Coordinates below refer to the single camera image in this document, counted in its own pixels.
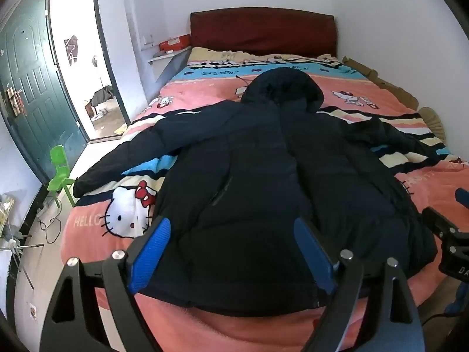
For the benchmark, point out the person's blue pants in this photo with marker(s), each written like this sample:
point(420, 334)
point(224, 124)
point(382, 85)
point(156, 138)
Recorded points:
point(458, 300)

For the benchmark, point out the red wall decoration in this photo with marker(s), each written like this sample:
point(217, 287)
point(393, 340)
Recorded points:
point(72, 49)

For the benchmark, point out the red box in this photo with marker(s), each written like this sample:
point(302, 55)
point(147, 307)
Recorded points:
point(175, 43)

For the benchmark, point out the dark door frame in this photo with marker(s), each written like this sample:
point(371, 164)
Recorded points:
point(110, 51)

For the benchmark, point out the beige pleated cushion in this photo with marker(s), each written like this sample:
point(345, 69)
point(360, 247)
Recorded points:
point(434, 123)

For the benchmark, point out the white wall switch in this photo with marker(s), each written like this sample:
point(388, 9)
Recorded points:
point(147, 40)

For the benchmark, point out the cartoon cat printed blanket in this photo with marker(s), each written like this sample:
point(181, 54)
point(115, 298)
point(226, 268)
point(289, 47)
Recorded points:
point(205, 91)

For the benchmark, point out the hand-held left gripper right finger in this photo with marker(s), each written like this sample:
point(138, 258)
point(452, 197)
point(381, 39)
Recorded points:
point(311, 253)

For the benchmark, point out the dark cloth over table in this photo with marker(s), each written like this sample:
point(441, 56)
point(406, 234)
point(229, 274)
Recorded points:
point(102, 95)

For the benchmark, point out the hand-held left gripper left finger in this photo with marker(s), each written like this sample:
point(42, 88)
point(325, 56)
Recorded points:
point(152, 253)

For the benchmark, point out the green plastic chair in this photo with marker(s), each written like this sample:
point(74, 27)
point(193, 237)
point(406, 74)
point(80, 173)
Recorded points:
point(58, 176)

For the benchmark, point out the dark red headboard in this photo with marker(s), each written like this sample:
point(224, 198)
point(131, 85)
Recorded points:
point(263, 33)

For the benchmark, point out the black hooded puffer jacket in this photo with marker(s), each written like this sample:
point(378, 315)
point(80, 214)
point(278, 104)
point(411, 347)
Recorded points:
point(278, 176)

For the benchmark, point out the white shoes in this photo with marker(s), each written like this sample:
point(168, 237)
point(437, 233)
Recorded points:
point(99, 114)

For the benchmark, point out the folding metal rack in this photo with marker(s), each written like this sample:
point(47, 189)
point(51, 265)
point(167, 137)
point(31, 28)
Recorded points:
point(16, 244)

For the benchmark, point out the white bedside shelf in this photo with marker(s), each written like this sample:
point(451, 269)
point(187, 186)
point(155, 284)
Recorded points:
point(172, 64)

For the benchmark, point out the green door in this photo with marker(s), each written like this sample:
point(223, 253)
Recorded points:
point(36, 80)

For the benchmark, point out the floor sticker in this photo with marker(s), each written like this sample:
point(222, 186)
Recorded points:
point(33, 311)

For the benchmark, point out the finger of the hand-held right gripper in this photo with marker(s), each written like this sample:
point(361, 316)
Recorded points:
point(462, 198)
point(438, 222)

